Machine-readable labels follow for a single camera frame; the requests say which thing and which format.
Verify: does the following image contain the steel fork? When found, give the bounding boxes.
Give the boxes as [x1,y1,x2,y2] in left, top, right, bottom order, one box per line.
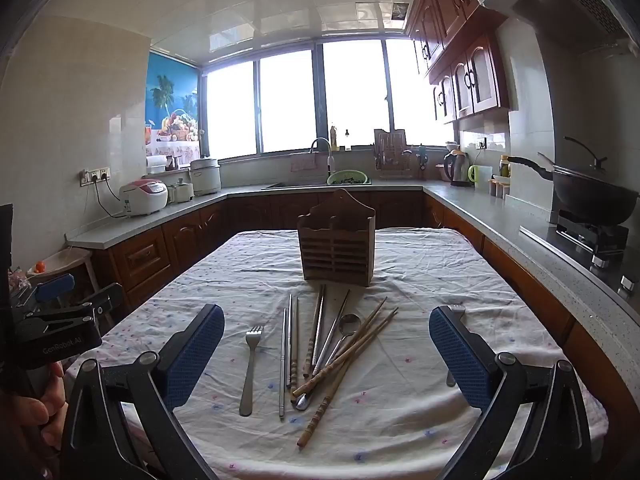
[239,325,265,417]
[442,303,467,388]

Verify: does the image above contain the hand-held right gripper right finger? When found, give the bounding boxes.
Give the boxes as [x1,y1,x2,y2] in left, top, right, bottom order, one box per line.
[428,304,608,480]

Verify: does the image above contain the dish drying rack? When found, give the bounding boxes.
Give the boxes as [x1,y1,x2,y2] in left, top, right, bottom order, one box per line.
[374,129,413,178]

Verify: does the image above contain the pink white rice cooker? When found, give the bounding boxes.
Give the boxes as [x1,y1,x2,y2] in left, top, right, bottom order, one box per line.
[119,179,169,218]

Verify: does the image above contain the wooden cabinets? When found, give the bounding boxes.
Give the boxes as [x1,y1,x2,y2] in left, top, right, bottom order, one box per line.
[67,187,640,461]
[405,0,511,123]

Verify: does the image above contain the wooden chopstick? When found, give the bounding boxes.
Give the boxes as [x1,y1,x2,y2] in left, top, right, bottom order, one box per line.
[296,308,399,450]
[291,297,388,398]

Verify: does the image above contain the green colander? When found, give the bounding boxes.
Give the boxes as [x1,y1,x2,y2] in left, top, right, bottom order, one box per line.
[327,170,369,186]

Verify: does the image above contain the person's left hand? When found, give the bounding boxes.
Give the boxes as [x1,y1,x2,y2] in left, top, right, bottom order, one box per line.
[10,360,68,461]

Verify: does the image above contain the range hood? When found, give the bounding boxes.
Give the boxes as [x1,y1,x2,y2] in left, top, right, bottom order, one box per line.
[475,0,640,56]

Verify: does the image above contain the wooden utensil holder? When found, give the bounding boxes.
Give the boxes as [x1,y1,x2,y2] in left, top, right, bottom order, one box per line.
[297,188,377,287]

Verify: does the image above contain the pink dishcloth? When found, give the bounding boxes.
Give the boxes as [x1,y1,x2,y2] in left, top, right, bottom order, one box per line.
[291,155,326,173]

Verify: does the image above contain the steel faucet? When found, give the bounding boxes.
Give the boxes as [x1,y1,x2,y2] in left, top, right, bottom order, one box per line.
[310,137,335,178]

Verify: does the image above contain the kitchen window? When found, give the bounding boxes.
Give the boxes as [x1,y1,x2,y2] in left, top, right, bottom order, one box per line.
[197,37,458,161]

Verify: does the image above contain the black power cable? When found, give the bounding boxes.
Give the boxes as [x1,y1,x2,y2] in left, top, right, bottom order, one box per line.
[92,177,128,218]

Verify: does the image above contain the wooden upper cabinets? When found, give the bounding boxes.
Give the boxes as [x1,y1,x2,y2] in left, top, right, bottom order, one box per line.
[405,0,511,123]

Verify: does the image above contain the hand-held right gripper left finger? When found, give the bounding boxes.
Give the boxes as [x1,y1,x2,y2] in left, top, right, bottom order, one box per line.
[60,303,226,480]

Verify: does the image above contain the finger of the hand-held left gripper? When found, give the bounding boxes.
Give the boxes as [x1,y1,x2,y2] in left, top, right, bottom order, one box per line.
[30,282,124,333]
[22,274,76,316]

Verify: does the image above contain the large white rice cooker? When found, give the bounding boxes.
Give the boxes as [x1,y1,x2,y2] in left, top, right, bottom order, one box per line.
[189,157,222,197]

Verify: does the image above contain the black wok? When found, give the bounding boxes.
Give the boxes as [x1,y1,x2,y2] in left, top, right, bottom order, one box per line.
[507,136,640,226]

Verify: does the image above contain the wooden lower cabinets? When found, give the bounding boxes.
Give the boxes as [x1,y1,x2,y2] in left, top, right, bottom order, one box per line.
[67,187,640,461]

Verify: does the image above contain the small white cooker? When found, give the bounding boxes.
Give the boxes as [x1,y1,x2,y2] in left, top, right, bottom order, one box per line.
[166,181,195,205]

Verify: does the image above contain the kitchen sink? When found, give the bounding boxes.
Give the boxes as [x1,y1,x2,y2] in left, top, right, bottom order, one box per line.
[260,180,371,191]

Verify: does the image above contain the electric kettle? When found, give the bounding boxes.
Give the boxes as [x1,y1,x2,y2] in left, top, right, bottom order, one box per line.
[443,149,473,187]

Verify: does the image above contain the floral tablecloth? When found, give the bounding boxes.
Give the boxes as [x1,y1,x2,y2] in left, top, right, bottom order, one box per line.
[65,227,608,480]

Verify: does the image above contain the metal chopstick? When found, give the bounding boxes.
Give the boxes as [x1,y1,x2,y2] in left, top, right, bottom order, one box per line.
[286,293,293,388]
[279,307,287,420]
[311,289,351,378]

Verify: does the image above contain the gas stove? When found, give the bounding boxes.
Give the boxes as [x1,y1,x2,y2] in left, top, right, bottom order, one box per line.
[520,210,640,301]

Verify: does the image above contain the white stool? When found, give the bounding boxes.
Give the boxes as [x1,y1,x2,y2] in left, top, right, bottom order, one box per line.
[25,247,96,306]

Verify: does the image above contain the tropical fruit wall poster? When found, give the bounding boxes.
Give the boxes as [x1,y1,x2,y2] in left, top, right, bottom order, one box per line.
[145,52,208,158]

